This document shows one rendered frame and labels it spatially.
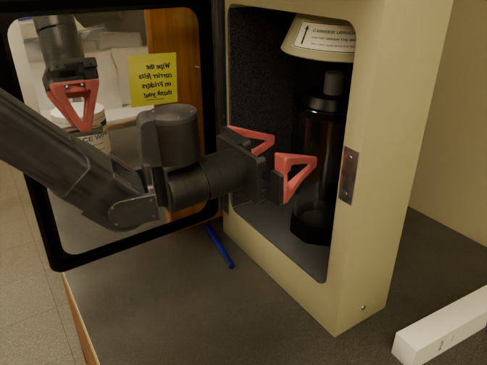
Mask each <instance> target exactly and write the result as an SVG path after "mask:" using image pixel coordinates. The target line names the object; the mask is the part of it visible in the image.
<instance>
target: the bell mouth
mask: <svg viewBox="0 0 487 365"><path fill-rule="evenodd" d="M356 41H357V37H356V32H355V29H354V27H353V25H352V24H351V23H350V22H349V21H347V20H342V19H336V18H331V17H321V16H316V15H310V14H301V13H296V16H295V18H294V20H293V22H292V24H291V26H290V28H289V30H288V32H287V34H286V37H285V39H284V41H283V43H282V45H281V47H280V48H281V49H282V50H283V51H284V52H285V53H287V54H290V55H292V56H297V57H300V58H304V59H311V60H317V61H324V62H340V63H354V54H355V48H356Z"/></svg>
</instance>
